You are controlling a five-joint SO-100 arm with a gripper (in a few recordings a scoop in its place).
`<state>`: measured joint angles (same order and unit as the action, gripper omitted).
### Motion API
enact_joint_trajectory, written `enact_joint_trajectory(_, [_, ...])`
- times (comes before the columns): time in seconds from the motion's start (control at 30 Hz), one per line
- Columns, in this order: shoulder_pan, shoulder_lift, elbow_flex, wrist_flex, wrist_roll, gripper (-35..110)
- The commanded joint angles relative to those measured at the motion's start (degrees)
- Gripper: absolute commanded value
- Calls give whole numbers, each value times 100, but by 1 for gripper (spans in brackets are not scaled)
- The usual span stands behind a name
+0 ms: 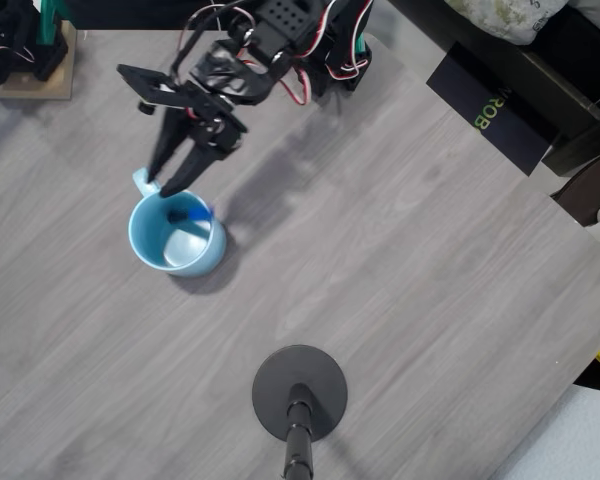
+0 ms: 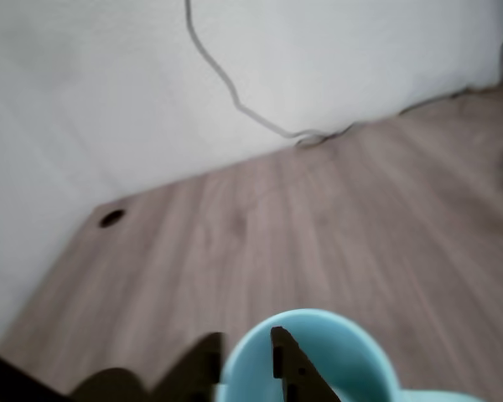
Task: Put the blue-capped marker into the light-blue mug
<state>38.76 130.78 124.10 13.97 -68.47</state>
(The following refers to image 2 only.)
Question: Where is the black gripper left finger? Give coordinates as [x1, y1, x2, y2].
[73, 332, 226, 402]

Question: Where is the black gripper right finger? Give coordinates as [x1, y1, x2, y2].
[270, 326, 341, 402]

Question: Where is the light blue ceramic mug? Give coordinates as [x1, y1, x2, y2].
[212, 308, 487, 402]

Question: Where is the grey wall cable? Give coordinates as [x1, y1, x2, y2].
[184, 0, 326, 148]

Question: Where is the dark thin cable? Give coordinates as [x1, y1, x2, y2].
[396, 81, 503, 117]

